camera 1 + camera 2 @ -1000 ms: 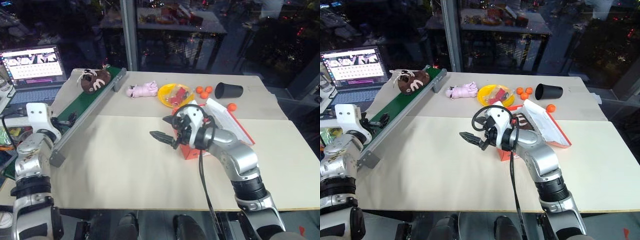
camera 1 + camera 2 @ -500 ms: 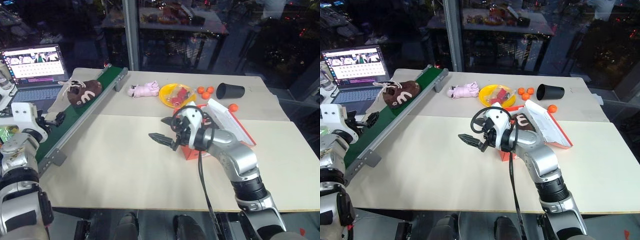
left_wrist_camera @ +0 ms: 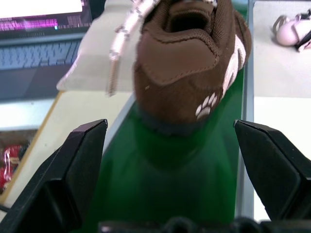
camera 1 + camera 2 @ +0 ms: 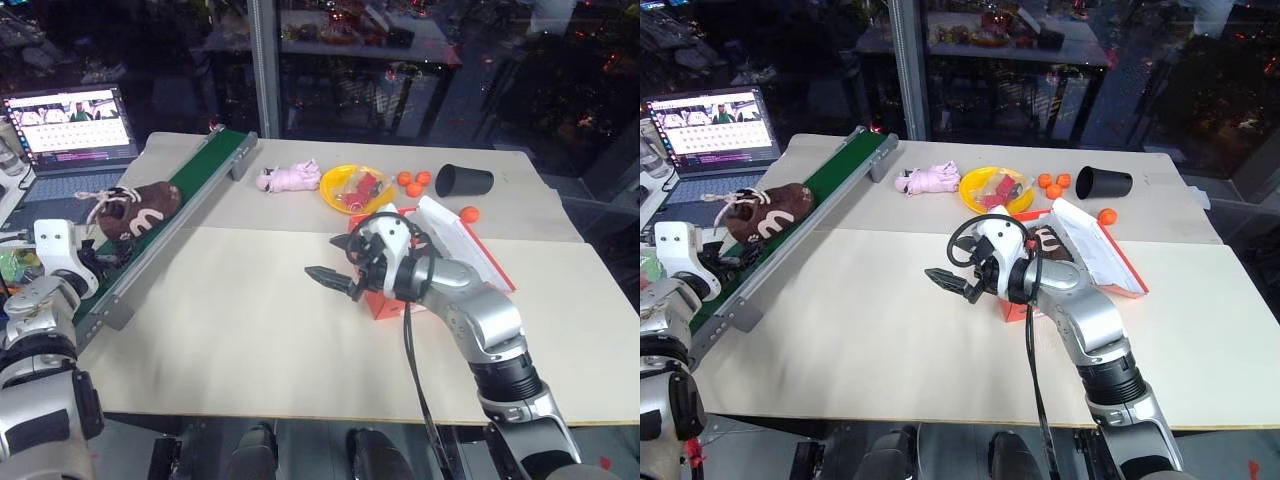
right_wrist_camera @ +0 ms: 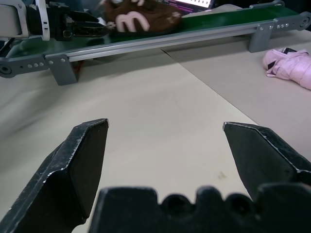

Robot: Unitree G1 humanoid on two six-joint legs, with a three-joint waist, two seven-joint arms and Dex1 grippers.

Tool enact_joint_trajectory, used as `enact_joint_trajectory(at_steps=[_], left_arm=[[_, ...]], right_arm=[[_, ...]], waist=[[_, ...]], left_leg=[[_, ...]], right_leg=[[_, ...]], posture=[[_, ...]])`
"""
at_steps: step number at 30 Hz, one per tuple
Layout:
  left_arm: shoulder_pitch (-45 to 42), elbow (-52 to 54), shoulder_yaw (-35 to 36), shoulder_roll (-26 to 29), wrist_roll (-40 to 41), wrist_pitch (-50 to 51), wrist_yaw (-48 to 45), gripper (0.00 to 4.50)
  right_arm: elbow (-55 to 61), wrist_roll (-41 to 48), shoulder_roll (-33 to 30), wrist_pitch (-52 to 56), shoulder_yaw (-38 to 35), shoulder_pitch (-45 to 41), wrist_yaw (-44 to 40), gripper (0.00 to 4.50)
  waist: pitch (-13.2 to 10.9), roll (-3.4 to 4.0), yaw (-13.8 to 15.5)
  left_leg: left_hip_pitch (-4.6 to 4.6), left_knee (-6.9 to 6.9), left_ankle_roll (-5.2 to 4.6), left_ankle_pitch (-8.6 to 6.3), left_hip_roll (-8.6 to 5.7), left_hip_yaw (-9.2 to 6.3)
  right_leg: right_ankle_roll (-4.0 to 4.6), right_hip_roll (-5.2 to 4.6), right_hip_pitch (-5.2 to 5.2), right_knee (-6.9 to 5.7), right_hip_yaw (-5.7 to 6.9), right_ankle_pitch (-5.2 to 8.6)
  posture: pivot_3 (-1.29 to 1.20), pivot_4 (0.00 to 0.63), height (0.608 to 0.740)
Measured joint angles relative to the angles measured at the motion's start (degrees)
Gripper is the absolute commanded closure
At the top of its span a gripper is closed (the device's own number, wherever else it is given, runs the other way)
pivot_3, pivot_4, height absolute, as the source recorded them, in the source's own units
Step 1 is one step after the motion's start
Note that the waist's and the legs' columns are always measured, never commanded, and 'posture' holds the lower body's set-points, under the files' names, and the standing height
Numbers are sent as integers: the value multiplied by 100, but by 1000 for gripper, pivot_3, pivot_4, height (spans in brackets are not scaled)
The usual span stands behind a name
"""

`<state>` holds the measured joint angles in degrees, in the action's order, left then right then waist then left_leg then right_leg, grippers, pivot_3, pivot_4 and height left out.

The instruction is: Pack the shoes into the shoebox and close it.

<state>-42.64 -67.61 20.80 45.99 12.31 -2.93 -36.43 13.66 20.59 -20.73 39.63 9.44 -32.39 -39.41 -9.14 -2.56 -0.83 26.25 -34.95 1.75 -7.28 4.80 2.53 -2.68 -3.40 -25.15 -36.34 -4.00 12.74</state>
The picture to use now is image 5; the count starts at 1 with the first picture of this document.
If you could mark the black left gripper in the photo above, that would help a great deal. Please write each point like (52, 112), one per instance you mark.
(58, 21)

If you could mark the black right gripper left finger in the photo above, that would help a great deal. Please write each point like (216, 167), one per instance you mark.
(60, 184)

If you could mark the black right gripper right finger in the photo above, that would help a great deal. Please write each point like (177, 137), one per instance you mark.
(262, 155)

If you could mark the pink puffy jacket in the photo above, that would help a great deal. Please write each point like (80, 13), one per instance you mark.
(291, 65)

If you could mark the laptop screen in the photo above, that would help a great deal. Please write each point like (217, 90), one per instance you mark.
(189, 4)

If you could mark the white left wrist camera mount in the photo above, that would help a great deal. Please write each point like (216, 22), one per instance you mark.
(45, 21)

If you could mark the green conveyor belt grey frame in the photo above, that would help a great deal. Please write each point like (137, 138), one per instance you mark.
(170, 40)

